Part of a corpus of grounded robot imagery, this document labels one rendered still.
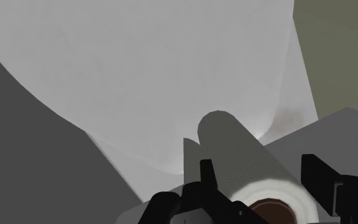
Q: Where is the white paper roll brown core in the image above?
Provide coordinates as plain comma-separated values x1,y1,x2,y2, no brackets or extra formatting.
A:
183,109,320,224

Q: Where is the white toilet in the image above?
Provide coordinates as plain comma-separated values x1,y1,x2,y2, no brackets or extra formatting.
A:
0,0,358,224

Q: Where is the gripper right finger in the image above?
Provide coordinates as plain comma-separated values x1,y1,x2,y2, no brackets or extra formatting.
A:
300,153,358,224

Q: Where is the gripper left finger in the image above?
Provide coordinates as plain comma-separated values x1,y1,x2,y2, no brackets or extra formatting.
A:
137,158,270,224

